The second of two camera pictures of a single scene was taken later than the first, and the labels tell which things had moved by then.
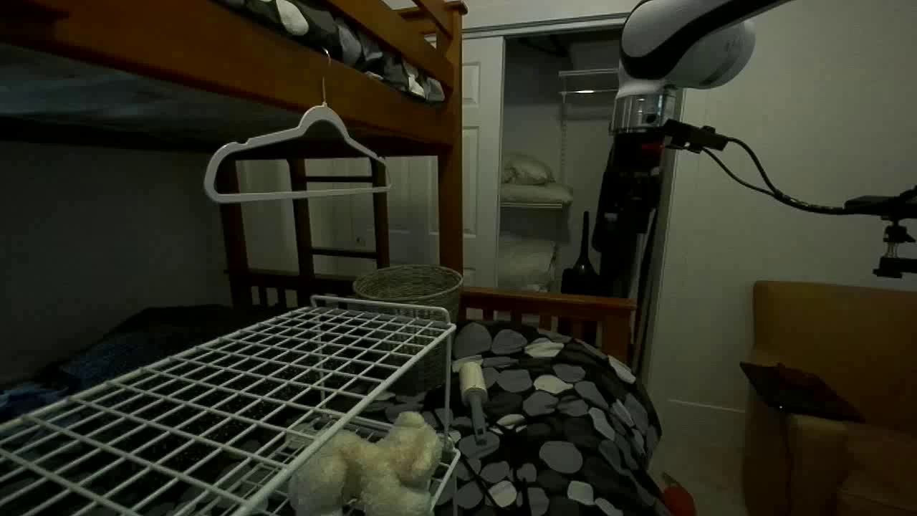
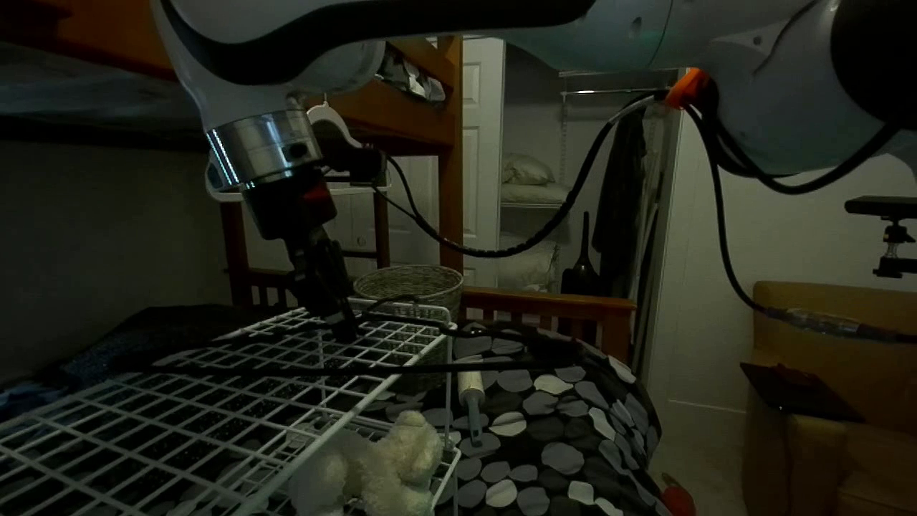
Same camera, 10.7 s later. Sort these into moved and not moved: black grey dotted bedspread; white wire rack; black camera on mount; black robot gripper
Moved: black robot gripper
Not moved: white wire rack; black camera on mount; black grey dotted bedspread
